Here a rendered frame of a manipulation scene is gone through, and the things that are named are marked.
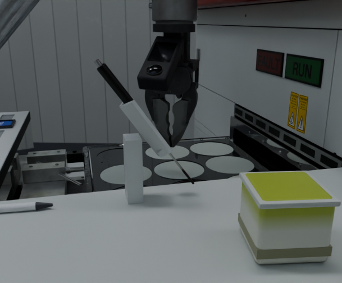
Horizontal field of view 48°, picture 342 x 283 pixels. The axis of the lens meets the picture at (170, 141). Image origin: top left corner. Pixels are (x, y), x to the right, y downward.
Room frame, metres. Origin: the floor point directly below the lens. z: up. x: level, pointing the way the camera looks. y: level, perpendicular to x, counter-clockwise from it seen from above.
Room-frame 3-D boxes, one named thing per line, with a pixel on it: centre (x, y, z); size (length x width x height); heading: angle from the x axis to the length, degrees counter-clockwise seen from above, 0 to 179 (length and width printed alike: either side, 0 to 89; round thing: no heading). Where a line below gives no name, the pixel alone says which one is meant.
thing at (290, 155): (0.78, -0.22, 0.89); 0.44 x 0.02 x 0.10; 14
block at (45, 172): (0.71, 0.25, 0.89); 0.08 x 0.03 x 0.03; 104
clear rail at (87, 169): (0.67, 0.16, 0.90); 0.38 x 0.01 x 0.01; 14
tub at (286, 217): (0.34, -0.11, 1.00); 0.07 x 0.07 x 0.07; 4
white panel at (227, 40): (0.96, -0.19, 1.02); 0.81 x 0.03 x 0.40; 14
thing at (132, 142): (0.45, 0.03, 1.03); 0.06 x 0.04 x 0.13; 104
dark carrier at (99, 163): (0.72, -0.02, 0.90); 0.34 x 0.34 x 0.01; 14
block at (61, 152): (0.79, 0.27, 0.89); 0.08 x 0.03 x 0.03; 104
